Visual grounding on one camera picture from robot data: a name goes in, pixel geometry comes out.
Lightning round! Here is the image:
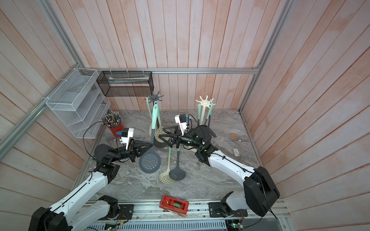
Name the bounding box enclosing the dark grey utensil rack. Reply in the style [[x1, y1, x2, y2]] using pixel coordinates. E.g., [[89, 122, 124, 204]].
[[146, 92, 167, 148]]

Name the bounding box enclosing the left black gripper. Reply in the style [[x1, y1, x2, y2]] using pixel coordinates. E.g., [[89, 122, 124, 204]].
[[110, 138, 153, 163]]

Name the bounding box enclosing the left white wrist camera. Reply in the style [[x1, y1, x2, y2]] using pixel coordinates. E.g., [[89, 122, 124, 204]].
[[117, 128, 134, 150]]

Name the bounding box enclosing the grey solid spoon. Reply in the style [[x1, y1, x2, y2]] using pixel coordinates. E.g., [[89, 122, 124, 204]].
[[139, 115, 161, 174]]

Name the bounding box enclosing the cream utensil rack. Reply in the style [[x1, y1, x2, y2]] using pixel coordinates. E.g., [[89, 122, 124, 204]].
[[184, 95, 216, 152]]

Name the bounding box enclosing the small white label tag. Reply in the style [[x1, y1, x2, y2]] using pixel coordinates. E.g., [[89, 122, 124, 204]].
[[233, 148, 240, 157]]

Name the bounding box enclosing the red pencil cup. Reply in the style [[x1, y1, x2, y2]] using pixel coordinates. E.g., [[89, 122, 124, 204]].
[[101, 110, 124, 138]]

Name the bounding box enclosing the black mesh wall basket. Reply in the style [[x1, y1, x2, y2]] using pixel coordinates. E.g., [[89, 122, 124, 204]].
[[97, 70, 154, 97]]

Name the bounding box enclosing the cream skimmer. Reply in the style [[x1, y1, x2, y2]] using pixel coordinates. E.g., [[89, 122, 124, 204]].
[[152, 101, 166, 143], [159, 147, 175, 184], [145, 98, 152, 137]]

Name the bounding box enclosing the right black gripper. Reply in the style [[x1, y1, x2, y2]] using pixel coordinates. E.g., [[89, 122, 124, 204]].
[[161, 127, 204, 152]]

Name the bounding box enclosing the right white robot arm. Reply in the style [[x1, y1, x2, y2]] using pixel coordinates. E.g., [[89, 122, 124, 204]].
[[159, 125, 280, 217]]

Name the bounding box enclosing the red tape dispenser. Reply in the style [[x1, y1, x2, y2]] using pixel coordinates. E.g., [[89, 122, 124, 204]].
[[160, 195, 189, 217]]

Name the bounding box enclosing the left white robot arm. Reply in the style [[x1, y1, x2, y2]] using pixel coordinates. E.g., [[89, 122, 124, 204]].
[[29, 140, 153, 231]]

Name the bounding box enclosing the white wire mesh shelf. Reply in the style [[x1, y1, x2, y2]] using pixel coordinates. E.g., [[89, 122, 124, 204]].
[[46, 68, 110, 139]]

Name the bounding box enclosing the small brown round coaster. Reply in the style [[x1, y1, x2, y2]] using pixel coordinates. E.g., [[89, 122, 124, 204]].
[[230, 133, 238, 140]]

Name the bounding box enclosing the aluminium frame rail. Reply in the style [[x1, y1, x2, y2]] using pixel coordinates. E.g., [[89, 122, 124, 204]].
[[95, 67, 259, 74]]

